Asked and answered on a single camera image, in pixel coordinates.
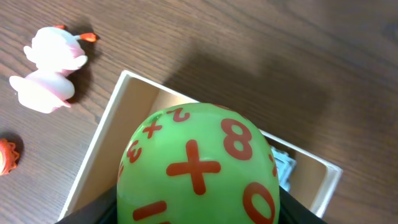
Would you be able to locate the orange round toy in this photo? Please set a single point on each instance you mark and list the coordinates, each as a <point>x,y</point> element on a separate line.
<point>9,156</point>

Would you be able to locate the white pink duck toy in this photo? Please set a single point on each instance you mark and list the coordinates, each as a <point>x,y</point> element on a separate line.
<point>56,53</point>

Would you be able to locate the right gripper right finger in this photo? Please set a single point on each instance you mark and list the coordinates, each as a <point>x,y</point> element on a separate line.
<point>293,212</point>

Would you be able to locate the yellow grey toy truck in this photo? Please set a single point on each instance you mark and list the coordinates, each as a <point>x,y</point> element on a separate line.
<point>285,166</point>

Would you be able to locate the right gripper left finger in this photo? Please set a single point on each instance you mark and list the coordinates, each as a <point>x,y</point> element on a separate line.
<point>103,210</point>

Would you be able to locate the white cardboard box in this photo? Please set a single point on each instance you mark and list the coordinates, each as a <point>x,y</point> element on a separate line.
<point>312,183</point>

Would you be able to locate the green ball with red numbers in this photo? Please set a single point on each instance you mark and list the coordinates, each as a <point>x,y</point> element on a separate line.
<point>197,163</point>

